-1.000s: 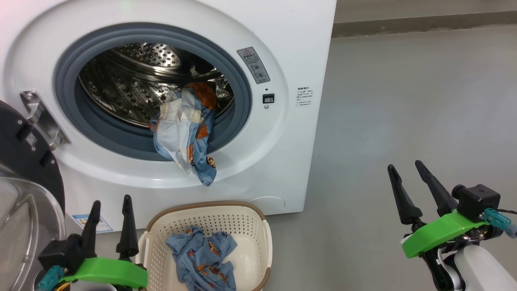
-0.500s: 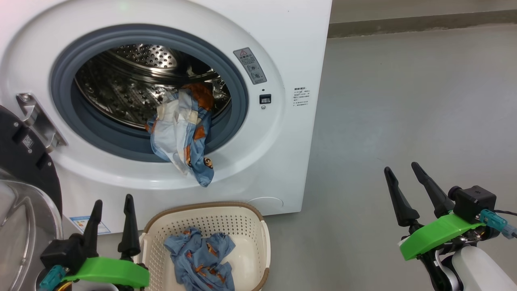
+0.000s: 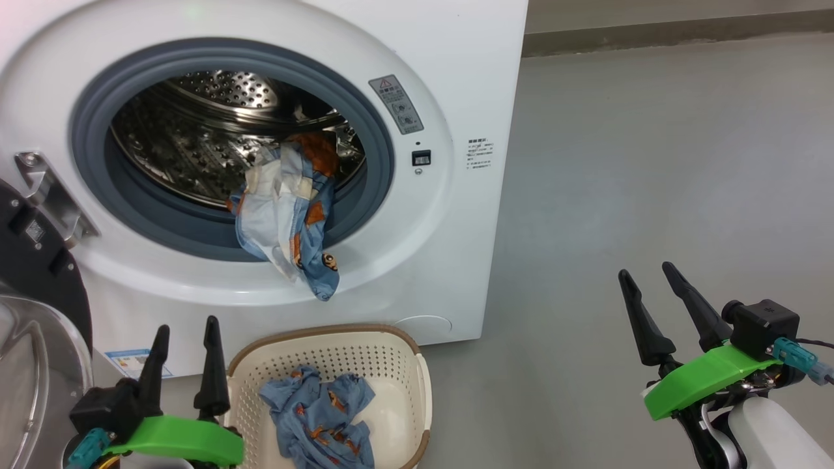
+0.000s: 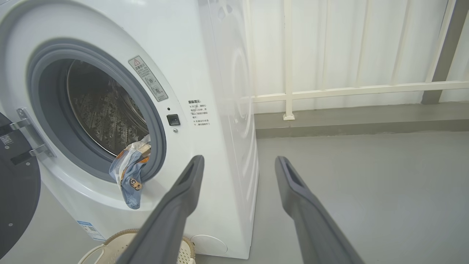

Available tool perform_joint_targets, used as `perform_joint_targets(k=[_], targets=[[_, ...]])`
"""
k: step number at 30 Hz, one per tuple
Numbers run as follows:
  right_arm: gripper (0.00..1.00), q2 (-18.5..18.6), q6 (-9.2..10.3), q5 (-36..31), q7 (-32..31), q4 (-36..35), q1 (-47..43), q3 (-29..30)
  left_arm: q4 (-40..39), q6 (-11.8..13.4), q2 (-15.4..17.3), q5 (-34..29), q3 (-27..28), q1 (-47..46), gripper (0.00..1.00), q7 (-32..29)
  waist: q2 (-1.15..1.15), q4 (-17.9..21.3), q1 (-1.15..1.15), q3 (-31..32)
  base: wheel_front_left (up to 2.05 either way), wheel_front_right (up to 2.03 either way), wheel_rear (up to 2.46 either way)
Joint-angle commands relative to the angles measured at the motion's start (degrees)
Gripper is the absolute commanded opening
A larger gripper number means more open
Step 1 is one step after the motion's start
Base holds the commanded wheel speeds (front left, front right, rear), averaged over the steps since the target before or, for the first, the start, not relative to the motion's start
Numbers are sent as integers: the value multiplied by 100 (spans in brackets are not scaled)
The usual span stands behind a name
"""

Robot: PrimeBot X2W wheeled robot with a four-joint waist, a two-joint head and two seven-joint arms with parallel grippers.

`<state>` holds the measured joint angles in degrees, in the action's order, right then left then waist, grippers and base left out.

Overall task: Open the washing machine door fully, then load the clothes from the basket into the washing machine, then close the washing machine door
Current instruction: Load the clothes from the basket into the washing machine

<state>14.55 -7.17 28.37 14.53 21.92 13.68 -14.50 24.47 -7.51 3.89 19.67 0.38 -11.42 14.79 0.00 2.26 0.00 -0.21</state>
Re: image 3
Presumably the teal connector on right gripper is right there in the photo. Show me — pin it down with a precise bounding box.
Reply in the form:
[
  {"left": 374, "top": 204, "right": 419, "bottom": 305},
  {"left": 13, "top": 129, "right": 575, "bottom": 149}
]
[{"left": 773, "top": 337, "right": 834, "bottom": 385}]

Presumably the cream perforated basket brown rim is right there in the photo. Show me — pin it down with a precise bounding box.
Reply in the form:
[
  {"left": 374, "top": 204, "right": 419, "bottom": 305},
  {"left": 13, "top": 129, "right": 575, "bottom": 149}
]
[{"left": 225, "top": 324, "right": 432, "bottom": 469}]

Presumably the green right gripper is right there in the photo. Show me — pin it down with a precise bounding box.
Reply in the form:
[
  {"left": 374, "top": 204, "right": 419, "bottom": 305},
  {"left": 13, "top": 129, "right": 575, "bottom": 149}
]
[{"left": 618, "top": 262, "right": 805, "bottom": 431}]

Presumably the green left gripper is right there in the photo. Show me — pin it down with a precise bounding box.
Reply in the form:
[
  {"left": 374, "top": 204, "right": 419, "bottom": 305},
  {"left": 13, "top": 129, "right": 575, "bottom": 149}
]
[{"left": 104, "top": 316, "right": 245, "bottom": 469}]

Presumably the blue white orange garment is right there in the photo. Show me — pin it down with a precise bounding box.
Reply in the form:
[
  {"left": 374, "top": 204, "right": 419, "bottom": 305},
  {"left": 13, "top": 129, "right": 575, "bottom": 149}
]
[{"left": 228, "top": 134, "right": 341, "bottom": 302}]

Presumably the teal connector on gripper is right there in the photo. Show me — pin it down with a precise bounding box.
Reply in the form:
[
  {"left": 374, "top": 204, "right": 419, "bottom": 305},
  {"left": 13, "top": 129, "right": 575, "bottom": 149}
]
[
  {"left": 773, "top": 337, "right": 834, "bottom": 385},
  {"left": 65, "top": 428, "right": 113, "bottom": 469}
]

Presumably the grey warning sticker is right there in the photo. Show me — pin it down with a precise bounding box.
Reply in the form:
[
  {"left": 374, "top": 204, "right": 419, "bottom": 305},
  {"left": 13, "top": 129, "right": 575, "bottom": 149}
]
[{"left": 369, "top": 74, "right": 424, "bottom": 135}]

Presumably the blue energy label sticker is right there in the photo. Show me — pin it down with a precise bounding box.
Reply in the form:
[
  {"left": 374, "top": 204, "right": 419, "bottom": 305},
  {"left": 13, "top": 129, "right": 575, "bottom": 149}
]
[{"left": 104, "top": 348, "right": 173, "bottom": 380}]

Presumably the printed text warning label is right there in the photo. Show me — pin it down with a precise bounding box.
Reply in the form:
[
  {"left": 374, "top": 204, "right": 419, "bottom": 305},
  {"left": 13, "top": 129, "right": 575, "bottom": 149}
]
[{"left": 466, "top": 137, "right": 494, "bottom": 171}]

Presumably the blue garment with orange prints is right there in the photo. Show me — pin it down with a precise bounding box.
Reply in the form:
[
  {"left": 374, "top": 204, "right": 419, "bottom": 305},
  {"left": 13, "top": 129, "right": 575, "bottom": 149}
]
[{"left": 259, "top": 366, "right": 377, "bottom": 469}]

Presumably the round white filter cover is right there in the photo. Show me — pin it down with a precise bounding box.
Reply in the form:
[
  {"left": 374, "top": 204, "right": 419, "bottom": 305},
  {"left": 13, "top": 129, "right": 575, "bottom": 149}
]
[{"left": 391, "top": 315, "right": 452, "bottom": 346}]

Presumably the black round glass washer door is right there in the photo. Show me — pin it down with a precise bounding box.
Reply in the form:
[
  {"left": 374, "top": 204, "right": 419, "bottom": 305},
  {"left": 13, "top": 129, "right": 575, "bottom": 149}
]
[{"left": 0, "top": 179, "right": 95, "bottom": 469}]

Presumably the white front-load washing machine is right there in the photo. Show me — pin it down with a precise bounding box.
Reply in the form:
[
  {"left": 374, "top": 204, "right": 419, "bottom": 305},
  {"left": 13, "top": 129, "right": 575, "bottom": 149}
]
[{"left": 0, "top": 0, "right": 528, "bottom": 380}]

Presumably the metal door hinge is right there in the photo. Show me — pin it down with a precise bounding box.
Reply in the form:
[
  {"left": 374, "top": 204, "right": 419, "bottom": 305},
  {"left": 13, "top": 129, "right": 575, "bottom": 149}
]
[{"left": 14, "top": 151, "right": 100, "bottom": 248}]

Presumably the teal connector on left gripper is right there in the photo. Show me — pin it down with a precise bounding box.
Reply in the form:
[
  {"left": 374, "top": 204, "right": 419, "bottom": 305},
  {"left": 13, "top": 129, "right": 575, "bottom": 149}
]
[{"left": 65, "top": 428, "right": 113, "bottom": 469}]

